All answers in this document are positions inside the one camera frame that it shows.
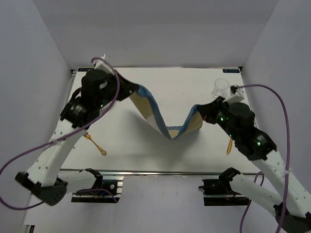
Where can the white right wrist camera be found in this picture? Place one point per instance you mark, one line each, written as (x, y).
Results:
(236, 95)

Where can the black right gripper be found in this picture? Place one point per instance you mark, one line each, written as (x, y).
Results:
(207, 110)

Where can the gold fork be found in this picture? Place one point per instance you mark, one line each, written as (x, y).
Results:
(88, 137)

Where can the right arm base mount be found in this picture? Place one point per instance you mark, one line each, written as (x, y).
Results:
(216, 195)

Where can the blue label sticker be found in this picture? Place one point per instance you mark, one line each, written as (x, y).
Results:
(84, 69)
(231, 71)

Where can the blue yellow striped cloth placemat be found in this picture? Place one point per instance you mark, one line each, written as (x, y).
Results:
(148, 108)

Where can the blue label sticker right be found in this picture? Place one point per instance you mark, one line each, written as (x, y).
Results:
(231, 71)

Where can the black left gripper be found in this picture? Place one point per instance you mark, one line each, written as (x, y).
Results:
(128, 87)

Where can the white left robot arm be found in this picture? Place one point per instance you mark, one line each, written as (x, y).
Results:
(42, 177)

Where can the blue label sticker left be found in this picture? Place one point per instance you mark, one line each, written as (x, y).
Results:
(84, 69)

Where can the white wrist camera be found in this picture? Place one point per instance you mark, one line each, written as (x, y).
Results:
(101, 65)
(236, 95)

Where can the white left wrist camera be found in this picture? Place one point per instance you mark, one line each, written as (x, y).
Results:
(101, 65)

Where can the gold knife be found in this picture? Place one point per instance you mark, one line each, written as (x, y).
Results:
(229, 147)

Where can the clear drinking glass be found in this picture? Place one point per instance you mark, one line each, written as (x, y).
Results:
(220, 88)

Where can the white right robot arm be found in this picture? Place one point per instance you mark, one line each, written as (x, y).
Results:
(291, 203)

